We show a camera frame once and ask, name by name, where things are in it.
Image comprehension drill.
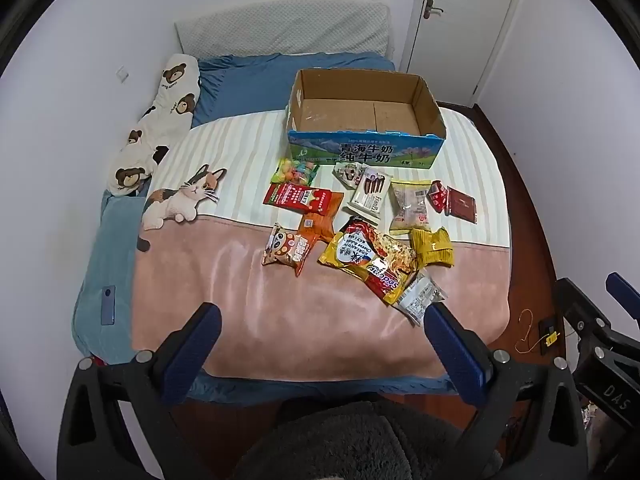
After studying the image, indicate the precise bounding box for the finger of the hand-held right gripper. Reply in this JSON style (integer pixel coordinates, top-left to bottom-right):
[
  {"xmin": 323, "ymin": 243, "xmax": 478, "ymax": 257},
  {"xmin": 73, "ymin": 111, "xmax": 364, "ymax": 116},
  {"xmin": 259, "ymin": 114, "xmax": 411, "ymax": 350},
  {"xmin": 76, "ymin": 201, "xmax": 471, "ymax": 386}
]
[
  {"xmin": 605, "ymin": 272, "xmax": 640, "ymax": 322},
  {"xmin": 552, "ymin": 277, "xmax": 616, "ymax": 343}
]

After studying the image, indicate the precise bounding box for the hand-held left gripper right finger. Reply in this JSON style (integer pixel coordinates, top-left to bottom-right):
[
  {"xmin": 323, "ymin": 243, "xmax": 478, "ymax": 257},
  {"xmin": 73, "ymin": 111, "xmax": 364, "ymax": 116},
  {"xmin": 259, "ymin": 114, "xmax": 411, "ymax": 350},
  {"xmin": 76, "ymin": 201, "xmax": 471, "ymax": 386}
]
[{"xmin": 425, "ymin": 302, "xmax": 588, "ymax": 480}]

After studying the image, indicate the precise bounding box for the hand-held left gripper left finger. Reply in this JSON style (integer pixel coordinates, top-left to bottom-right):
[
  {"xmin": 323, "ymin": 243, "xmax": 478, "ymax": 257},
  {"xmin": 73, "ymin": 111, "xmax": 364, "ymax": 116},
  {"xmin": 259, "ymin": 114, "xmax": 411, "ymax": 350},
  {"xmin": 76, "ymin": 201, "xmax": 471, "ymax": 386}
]
[{"xmin": 57, "ymin": 302, "xmax": 223, "ymax": 480}]

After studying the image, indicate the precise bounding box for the yellow red noodle packet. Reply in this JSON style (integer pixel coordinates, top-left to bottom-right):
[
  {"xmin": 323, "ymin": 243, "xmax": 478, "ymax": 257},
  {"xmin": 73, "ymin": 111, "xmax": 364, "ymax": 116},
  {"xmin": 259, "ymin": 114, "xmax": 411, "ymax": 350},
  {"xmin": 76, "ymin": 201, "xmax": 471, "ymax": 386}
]
[{"xmin": 318, "ymin": 216, "xmax": 419, "ymax": 307}]

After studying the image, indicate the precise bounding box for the panda print snack packet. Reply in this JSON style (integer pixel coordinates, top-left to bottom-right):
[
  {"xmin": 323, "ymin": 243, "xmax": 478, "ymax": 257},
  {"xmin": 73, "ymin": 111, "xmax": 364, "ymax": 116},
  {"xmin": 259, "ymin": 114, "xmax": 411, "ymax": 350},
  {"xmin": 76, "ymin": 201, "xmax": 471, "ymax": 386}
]
[{"xmin": 262, "ymin": 223, "xmax": 314, "ymax": 277}]

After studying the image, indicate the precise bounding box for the clear bread packet yellow edge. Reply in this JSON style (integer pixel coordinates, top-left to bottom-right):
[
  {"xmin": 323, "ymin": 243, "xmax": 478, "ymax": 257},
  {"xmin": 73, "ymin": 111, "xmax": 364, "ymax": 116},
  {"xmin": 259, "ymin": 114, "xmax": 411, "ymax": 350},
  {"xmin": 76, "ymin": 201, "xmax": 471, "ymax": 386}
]
[{"xmin": 388, "ymin": 179, "xmax": 432, "ymax": 234}]

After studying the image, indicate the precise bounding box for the small red snack packet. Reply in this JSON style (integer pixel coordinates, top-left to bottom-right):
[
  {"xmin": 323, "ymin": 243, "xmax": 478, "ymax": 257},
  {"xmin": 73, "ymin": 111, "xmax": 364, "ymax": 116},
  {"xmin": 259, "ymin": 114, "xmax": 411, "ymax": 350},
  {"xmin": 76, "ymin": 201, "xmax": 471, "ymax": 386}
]
[{"xmin": 427, "ymin": 180, "xmax": 451, "ymax": 214}]

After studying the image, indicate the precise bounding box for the orange snack packet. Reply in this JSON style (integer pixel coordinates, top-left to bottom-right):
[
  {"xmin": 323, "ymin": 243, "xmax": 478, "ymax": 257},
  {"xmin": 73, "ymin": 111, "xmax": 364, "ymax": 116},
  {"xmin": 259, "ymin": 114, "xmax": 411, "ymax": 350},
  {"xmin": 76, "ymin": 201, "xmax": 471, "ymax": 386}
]
[{"xmin": 298, "ymin": 192, "xmax": 346, "ymax": 252}]

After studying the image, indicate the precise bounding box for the white chocolate biscuit packet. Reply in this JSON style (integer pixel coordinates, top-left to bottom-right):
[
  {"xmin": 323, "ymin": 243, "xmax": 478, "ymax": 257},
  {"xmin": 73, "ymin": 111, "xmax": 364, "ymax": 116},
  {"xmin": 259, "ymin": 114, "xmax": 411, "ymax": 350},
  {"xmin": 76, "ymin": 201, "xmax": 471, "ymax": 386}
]
[{"xmin": 347, "ymin": 164, "xmax": 394, "ymax": 219}]

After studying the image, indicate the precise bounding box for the small pale green snack packet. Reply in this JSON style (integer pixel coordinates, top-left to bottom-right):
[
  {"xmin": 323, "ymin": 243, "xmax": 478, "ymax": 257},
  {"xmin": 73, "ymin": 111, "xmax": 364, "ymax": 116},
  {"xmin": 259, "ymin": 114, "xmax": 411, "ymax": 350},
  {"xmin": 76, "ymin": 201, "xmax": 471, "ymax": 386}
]
[{"xmin": 333, "ymin": 162, "xmax": 364, "ymax": 189}]

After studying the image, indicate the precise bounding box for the cardboard box blue print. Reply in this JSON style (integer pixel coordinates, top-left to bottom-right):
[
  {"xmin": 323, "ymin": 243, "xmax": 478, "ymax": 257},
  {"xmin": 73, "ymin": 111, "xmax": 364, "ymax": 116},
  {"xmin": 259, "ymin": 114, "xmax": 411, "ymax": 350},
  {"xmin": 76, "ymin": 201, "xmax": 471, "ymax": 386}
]
[{"xmin": 286, "ymin": 67, "xmax": 447, "ymax": 168}]

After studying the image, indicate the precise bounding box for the clear packet white label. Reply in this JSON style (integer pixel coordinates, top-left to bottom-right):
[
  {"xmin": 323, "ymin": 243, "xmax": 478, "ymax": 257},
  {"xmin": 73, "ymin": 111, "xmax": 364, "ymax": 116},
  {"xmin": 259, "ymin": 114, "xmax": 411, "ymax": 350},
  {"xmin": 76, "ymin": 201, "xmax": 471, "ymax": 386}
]
[{"xmin": 397, "ymin": 269, "xmax": 446, "ymax": 327}]

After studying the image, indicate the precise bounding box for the blue smartphone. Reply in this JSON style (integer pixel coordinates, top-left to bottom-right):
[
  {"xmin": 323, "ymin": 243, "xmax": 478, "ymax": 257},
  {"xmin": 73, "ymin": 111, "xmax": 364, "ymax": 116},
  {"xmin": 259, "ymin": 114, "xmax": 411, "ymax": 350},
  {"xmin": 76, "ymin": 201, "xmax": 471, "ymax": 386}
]
[{"xmin": 102, "ymin": 285, "xmax": 117, "ymax": 326}]

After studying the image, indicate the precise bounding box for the yellow snack packet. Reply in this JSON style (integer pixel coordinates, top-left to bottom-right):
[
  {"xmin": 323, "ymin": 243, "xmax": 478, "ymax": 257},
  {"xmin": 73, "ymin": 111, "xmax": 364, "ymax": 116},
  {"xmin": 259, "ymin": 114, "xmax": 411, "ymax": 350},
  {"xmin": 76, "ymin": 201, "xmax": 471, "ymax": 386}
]
[{"xmin": 409, "ymin": 227, "xmax": 456, "ymax": 269}]

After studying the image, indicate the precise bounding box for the light blue quilt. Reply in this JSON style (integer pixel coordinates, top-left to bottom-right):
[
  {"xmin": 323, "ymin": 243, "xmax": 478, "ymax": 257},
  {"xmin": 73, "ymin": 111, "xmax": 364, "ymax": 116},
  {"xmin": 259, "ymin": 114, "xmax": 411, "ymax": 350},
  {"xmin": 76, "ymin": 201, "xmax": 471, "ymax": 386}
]
[{"xmin": 72, "ymin": 189, "xmax": 152, "ymax": 367}]

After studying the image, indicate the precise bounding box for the grey fleece clothing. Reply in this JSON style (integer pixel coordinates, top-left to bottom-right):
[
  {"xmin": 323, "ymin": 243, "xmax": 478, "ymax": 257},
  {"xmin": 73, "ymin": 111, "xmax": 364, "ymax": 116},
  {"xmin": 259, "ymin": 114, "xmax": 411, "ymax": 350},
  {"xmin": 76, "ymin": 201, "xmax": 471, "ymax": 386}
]
[{"xmin": 234, "ymin": 396, "xmax": 502, "ymax": 480}]

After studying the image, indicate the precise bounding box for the dark red flat packet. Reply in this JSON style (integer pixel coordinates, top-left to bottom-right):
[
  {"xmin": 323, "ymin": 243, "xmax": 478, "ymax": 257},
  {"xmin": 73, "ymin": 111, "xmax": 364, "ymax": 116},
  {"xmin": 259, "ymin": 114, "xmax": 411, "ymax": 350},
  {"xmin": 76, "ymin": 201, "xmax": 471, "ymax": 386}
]
[{"xmin": 446, "ymin": 185, "xmax": 479, "ymax": 224}]

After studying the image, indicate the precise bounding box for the colourful candy bag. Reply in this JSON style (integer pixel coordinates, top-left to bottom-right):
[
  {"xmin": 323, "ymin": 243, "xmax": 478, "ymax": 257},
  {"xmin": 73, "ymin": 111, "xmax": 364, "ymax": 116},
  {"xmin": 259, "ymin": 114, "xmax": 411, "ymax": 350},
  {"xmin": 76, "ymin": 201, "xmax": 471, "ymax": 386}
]
[{"xmin": 270, "ymin": 157, "xmax": 320, "ymax": 186}]

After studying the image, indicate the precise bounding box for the bear print long pillow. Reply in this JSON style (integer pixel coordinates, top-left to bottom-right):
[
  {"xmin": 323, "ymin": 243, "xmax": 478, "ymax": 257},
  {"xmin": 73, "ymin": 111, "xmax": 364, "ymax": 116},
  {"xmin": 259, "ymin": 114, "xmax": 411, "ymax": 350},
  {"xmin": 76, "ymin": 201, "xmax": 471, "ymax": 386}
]
[{"xmin": 107, "ymin": 53, "xmax": 202, "ymax": 197}]

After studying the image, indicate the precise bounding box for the blue pillow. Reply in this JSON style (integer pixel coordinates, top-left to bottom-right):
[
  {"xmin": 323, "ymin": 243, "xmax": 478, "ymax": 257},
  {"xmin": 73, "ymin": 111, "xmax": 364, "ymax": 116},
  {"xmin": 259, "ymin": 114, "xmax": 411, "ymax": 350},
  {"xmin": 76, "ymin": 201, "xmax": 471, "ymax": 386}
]
[{"xmin": 190, "ymin": 52, "xmax": 396, "ymax": 129}]

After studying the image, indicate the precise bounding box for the white door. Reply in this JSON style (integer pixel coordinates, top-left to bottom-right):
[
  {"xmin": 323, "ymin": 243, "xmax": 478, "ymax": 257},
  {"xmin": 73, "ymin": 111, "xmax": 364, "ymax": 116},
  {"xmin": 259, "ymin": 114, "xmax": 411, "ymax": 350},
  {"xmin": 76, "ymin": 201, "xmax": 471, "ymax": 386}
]
[{"xmin": 407, "ymin": 0, "xmax": 524, "ymax": 107}]

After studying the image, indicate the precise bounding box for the white quilted pillow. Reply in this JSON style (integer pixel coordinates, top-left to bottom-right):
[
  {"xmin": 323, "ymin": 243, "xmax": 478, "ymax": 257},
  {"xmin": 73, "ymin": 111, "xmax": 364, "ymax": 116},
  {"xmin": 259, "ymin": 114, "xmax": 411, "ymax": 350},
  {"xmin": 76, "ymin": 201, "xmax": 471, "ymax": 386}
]
[{"xmin": 174, "ymin": 0, "xmax": 394, "ymax": 59}]

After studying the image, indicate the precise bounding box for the yellow cable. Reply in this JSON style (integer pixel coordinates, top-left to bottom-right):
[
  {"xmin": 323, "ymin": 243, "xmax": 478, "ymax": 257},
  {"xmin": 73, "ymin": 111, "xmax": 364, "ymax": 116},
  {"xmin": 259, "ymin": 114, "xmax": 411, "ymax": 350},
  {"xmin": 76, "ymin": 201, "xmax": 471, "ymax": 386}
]
[{"xmin": 516, "ymin": 309, "xmax": 553, "ymax": 356}]

